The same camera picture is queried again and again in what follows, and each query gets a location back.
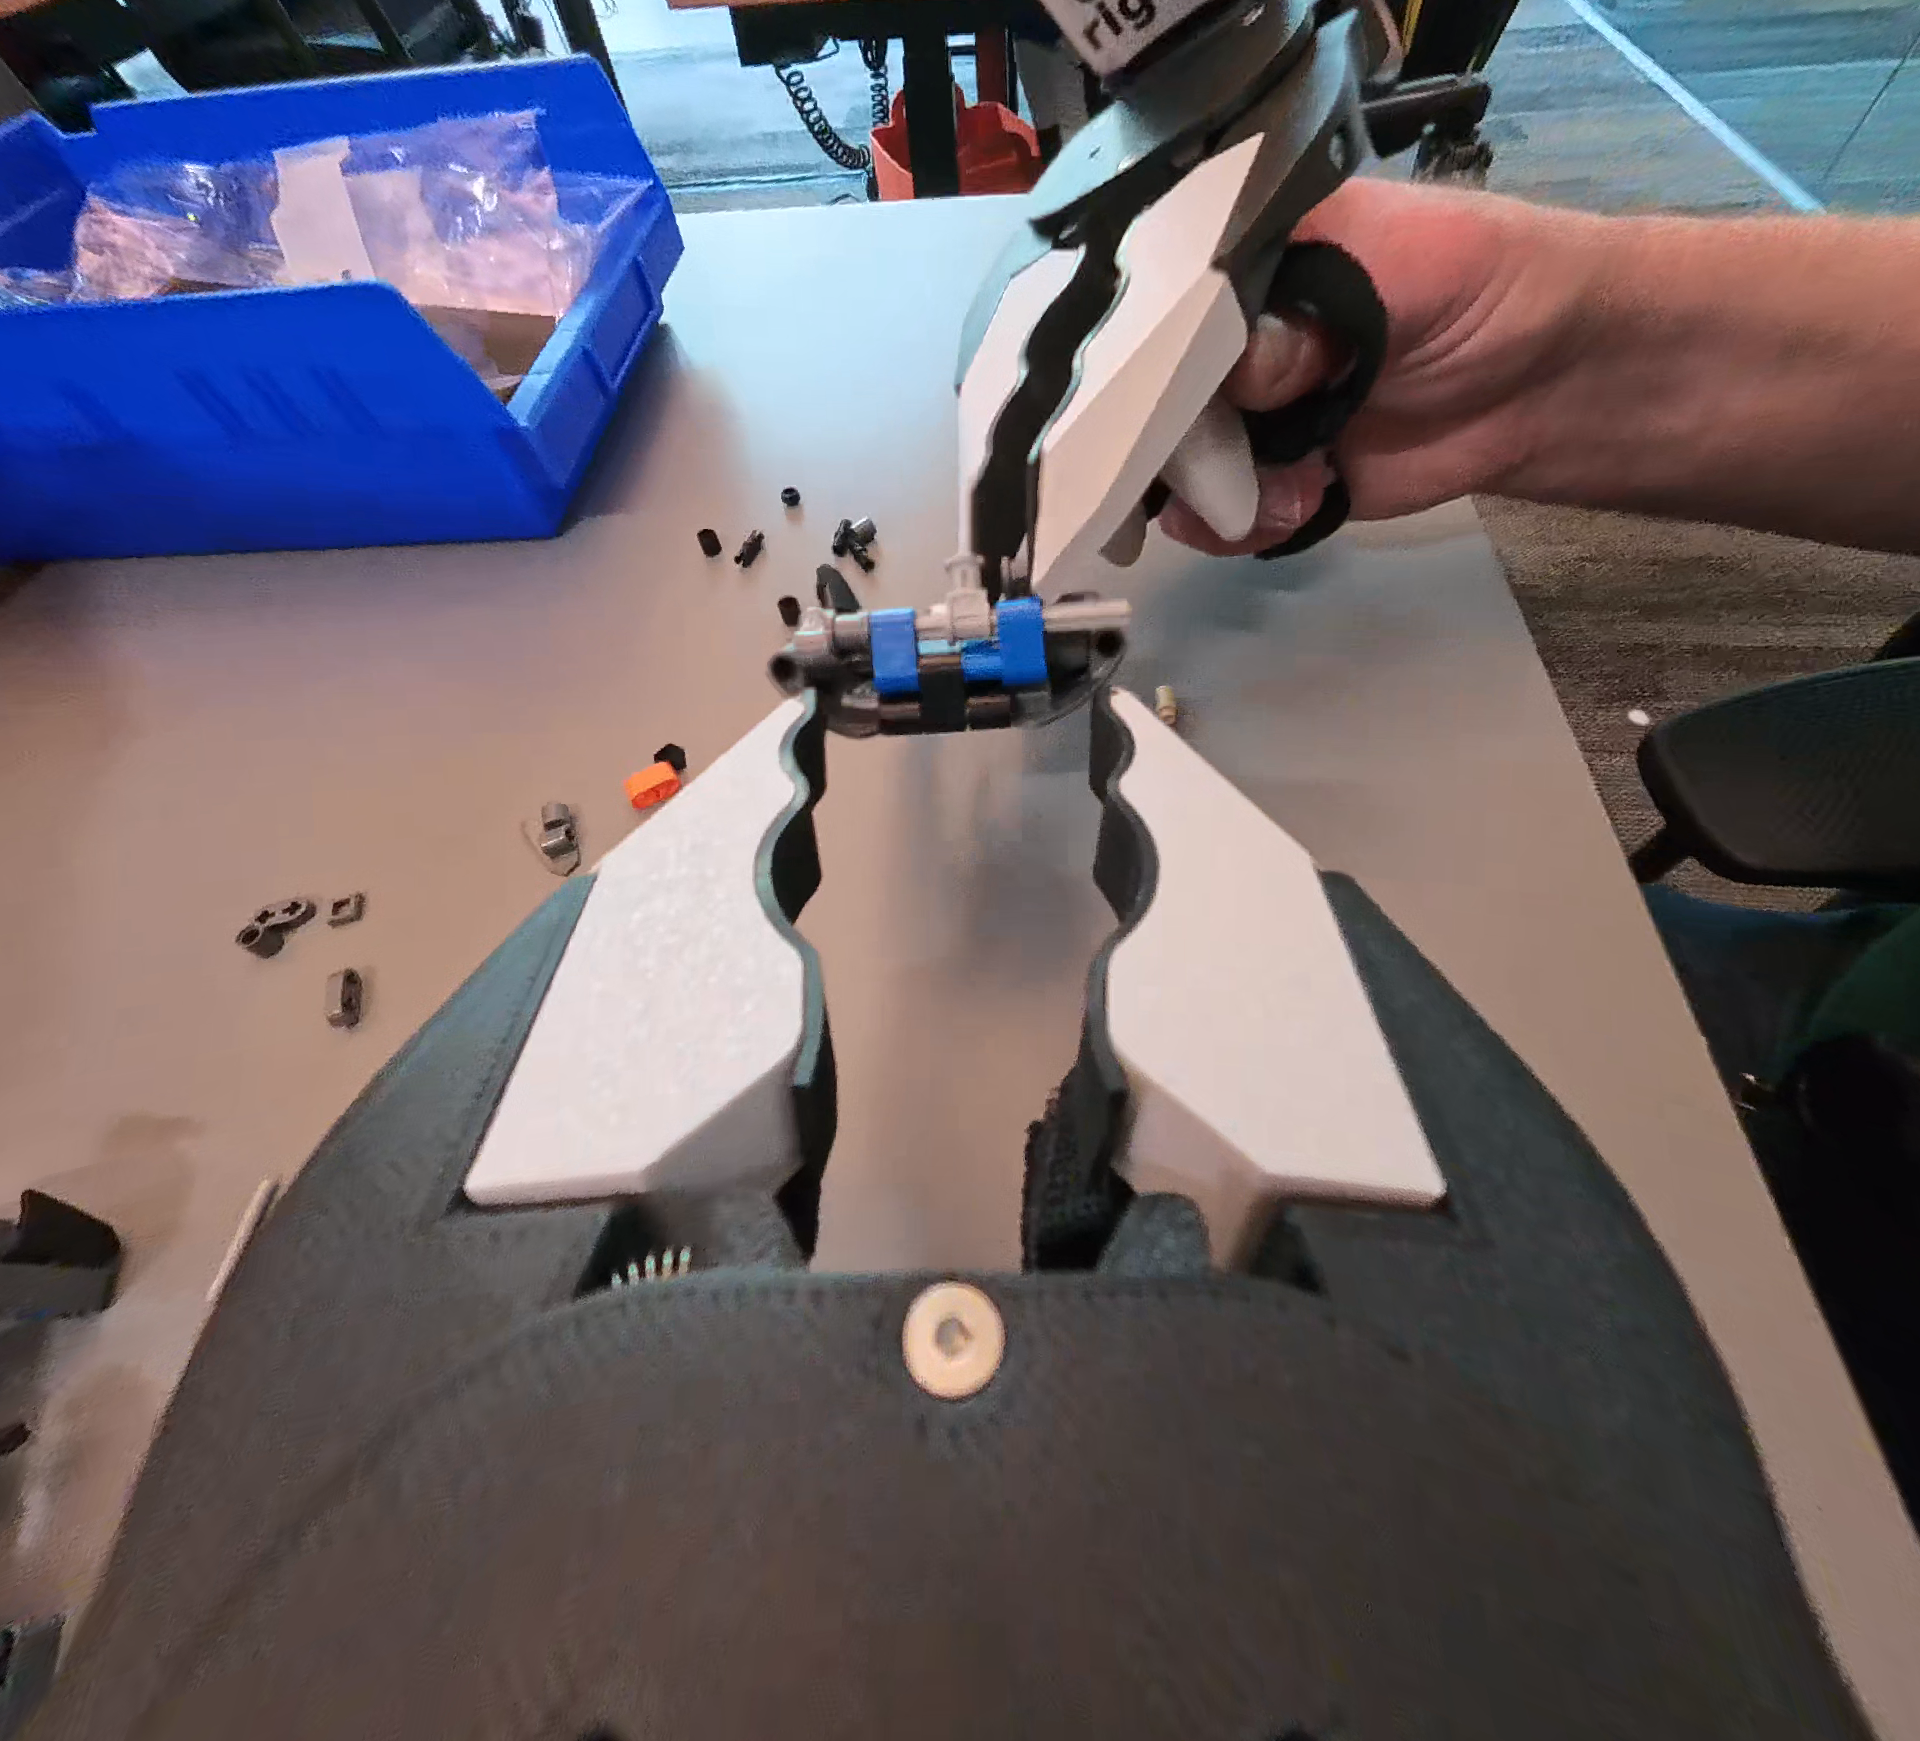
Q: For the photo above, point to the dark grey lego wing assembly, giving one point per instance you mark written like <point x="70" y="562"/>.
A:
<point x="961" y="660"/>

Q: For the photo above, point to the group of black lego pins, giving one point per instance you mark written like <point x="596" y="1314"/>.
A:
<point x="859" y="538"/>

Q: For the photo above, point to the grey lego double connector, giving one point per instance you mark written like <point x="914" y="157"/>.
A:
<point x="274" y="926"/>

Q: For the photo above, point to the grey angled lego piece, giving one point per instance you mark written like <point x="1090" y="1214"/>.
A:
<point x="559" y="841"/>

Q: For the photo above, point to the light grey lego axle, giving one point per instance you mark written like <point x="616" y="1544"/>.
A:
<point x="242" y="1238"/>

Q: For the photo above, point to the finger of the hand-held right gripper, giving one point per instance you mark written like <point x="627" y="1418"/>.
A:
<point x="998" y="376"/>
<point x="1154" y="390"/>

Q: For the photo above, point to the dark office chair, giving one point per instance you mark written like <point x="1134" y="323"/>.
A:
<point x="1785" y="767"/>

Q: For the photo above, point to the large lego car model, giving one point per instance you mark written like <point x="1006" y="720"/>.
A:
<point x="60" y="1245"/>

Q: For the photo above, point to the clear plastic bags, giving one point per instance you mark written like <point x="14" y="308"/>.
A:
<point x="374" y="226"/>

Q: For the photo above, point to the red container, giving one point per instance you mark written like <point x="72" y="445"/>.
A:
<point x="990" y="150"/>

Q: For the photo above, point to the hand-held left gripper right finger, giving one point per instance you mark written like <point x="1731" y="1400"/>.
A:
<point x="1260" y="1021"/>

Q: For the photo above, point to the person's right hand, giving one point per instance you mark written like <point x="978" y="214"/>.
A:
<point x="1455" y="347"/>

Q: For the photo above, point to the blue storage bin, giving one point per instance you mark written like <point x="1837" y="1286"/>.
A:
<point x="301" y="437"/>

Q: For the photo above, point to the person's right forearm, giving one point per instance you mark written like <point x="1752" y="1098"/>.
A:
<point x="1725" y="376"/>

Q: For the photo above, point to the grey square lego piece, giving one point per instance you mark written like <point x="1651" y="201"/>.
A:
<point x="346" y="908"/>

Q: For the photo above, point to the grey curved lego piece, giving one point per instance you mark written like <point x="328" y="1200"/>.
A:
<point x="344" y="999"/>

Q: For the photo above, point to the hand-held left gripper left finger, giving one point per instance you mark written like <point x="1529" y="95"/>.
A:
<point x="661" y="1021"/>

